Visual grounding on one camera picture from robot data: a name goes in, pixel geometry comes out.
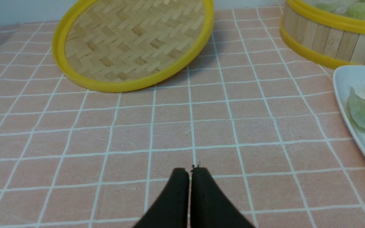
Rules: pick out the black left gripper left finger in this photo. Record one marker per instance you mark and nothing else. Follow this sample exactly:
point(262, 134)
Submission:
point(170, 208)

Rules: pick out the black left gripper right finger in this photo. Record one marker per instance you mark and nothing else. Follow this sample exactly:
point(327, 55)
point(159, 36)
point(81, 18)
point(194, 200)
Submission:
point(210, 208)

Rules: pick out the white square plate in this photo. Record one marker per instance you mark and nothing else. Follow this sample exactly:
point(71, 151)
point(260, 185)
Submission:
point(364, 120)

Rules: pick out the pink checkered tablecloth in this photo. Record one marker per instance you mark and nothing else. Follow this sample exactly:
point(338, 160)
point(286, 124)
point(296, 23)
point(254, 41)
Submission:
point(262, 119)

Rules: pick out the yellow rimmed bamboo steamer lid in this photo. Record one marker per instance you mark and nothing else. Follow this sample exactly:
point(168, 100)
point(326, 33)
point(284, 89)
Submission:
point(128, 45)

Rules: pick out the yellow rimmed bamboo steamer basket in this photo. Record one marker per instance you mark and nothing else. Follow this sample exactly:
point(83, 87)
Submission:
point(320, 32)

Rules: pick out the small green dumpling steamer left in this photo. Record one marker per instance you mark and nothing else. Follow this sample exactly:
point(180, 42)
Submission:
point(356, 11)

